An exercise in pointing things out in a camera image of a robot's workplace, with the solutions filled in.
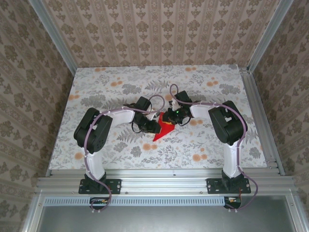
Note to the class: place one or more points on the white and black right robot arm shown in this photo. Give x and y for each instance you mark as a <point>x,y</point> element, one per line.
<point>202,111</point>

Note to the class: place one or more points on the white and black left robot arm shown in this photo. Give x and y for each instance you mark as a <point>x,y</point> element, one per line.
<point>120,116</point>

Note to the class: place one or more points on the floral patterned table cover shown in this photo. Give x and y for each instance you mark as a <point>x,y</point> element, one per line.
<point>193,79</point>

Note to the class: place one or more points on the aluminium base beam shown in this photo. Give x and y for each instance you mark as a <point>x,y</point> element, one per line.
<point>157,178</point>

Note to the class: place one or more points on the small electronics board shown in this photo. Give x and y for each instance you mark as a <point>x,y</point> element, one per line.
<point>99,201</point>
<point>233,201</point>

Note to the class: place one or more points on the grey metal panel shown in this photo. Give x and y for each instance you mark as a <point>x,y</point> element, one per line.
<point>157,220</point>

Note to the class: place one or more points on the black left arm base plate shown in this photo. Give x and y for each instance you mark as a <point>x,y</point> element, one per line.
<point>113,186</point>

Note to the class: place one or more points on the aluminium side rail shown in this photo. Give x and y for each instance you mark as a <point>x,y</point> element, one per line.
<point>263,108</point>

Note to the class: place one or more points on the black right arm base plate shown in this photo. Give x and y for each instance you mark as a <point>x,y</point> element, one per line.
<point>213,186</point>

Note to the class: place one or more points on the aluminium frame post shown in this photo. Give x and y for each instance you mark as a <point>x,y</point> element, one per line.
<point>53,36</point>
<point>268,36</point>

